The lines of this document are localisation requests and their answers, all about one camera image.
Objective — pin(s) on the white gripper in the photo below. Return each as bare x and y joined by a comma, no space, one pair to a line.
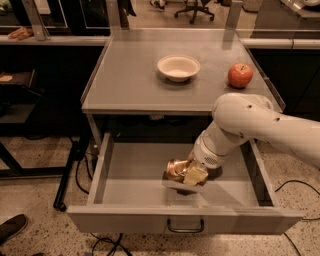
204,156

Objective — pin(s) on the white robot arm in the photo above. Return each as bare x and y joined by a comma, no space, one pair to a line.
239,117

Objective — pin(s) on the grey open top drawer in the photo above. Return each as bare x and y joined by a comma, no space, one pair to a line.
130,193

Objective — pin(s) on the grey counter cabinet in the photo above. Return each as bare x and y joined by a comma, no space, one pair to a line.
127,81

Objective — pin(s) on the white paper bowl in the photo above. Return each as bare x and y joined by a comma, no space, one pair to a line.
178,68

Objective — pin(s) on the red apple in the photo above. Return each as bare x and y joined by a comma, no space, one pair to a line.
240,75

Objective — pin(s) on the black office chair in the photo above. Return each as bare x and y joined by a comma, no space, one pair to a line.
196,6

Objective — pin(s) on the dark shoe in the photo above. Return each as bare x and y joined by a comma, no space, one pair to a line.
12,227

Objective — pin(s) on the bystander hand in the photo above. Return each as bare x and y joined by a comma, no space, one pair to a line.
21,34

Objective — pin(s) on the black drawer handle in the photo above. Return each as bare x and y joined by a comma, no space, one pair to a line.
185,228

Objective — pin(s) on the grey horizontal rail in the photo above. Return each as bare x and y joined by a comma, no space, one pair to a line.
59,41

